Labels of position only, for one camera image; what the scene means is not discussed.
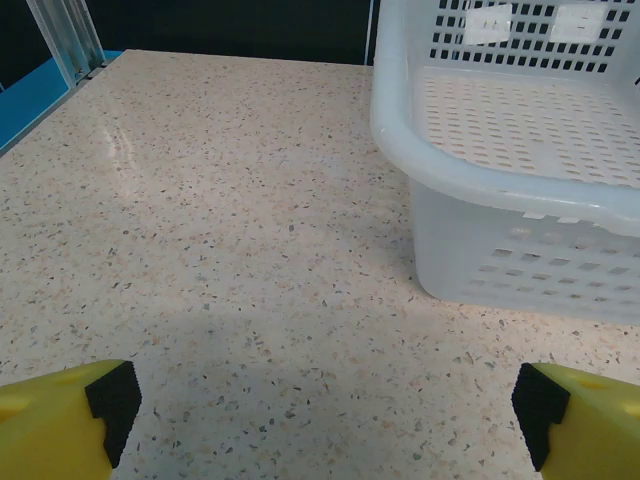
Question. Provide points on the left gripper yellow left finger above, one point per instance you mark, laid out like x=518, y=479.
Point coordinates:
x=45, y=425

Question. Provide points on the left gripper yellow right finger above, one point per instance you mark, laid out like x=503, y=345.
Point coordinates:
x=595, y=425

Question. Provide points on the white perforated basket with labels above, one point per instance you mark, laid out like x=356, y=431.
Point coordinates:
x=450, y=160

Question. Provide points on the aluminium frame post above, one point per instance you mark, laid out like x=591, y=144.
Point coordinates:
x=70, y=35

